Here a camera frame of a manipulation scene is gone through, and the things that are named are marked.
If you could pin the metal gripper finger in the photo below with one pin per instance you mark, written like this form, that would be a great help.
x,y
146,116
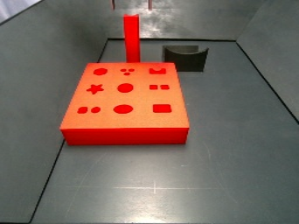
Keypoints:
x,y
150,2
114,4

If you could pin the red shape sorting board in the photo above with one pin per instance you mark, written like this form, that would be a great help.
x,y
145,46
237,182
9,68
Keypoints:
x,y
127,103

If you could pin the black curved holder stand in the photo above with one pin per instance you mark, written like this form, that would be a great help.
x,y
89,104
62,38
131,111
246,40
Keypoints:
x,y
189,57

